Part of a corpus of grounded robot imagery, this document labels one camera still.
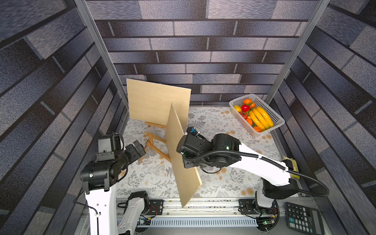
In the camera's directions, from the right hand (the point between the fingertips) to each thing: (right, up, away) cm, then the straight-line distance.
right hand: (182, 157), depth 60 cm
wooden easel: (-18, +3, +15) cm, 23 cm away
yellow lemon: (+40, +24, +49) cm, 68 cm away
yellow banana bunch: (+54, +17, +41) cm, 70 cm away
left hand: (-21, +3, +3) cm, 22 cm away
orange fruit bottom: (+47, +14, +43) cm, 66 cm away
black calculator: (+59, -33, +9) cm, 68 cm away
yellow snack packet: (+65, -12, +24) cm, 70 cm away
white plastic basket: (+67, +16, +43) cm, 81 cm away
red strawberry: (+44, +19, +47) cm, 67 cm away
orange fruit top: (+50, +30, +53) cm, 79 cm away
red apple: (+45, +24, +47) cm, 69 cm away
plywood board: (-24, +28, +38) cm, 53 cm away
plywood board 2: (+2, -9, -1) cm, 10 cm away
